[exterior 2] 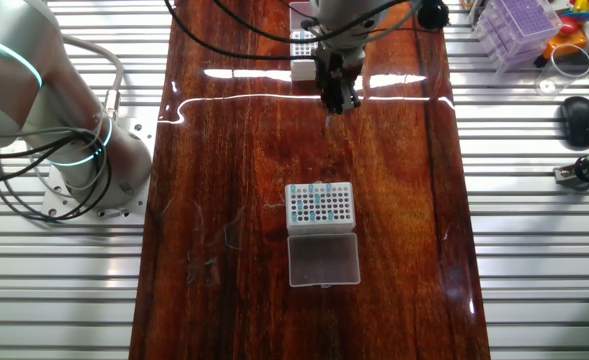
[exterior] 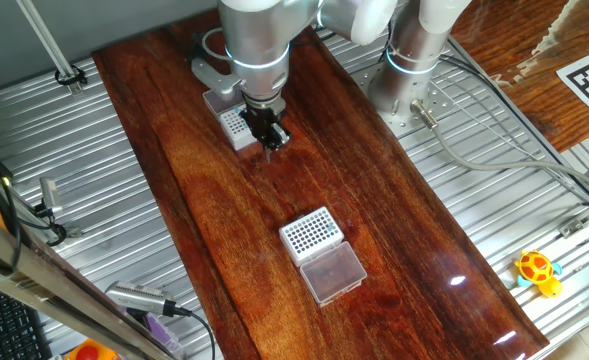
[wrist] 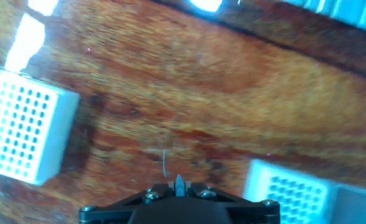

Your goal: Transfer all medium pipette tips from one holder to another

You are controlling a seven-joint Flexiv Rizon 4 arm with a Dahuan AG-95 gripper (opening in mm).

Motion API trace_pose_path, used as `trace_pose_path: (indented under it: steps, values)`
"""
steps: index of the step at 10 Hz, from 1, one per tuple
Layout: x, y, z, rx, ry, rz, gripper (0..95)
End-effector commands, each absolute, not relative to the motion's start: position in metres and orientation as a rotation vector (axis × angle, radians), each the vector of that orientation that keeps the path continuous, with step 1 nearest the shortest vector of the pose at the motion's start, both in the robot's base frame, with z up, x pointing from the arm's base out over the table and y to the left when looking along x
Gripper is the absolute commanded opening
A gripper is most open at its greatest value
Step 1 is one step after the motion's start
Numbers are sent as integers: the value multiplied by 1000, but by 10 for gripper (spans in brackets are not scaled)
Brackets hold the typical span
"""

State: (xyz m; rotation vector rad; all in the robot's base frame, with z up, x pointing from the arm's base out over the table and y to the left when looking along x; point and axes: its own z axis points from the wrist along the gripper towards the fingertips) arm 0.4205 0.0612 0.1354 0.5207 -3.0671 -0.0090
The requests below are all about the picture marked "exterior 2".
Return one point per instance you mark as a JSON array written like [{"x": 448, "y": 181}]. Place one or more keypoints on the white tip rack clear lid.
[
  {"x": 320, "y": 227},
  {"x": 301, "y": 70}
]

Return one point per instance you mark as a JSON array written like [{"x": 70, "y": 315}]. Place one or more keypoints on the clear plastic cup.
[{"x": 549, "y": 85}]

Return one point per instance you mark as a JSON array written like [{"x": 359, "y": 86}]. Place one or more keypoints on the purple pipette tip box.
[{"x": 516, "y": 30}]

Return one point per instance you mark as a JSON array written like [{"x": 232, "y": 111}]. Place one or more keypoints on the orange toy with red knob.
[{"x": 564, "y": 45}]

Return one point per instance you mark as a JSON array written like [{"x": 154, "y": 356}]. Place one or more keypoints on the dark red wooden board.
[{"x": 399, "y": 225}]

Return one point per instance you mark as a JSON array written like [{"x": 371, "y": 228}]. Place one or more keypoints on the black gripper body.
[{"x": 339, "y": 67}]

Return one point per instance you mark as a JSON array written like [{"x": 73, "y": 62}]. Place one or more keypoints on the side camera mount arm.
[{"x": 569, "y": 175}]

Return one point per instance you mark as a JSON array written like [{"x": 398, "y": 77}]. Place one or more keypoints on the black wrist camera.
[{"x": 434, "y": 14}]

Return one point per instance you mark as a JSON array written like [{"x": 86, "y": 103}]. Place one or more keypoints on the black computer mouse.
[{"x": 577, "y": 122}]

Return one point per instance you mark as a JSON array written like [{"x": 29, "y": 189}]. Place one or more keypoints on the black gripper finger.
[
  {"x": 351, "y": 97},
  {"x": 333, "y": 97}
]

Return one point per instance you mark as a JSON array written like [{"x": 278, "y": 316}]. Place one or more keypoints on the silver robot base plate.
[{"x": 141, "y": 132}]

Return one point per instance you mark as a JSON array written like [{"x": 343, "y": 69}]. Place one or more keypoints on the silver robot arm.
[{"x": 24, "y": 100}]

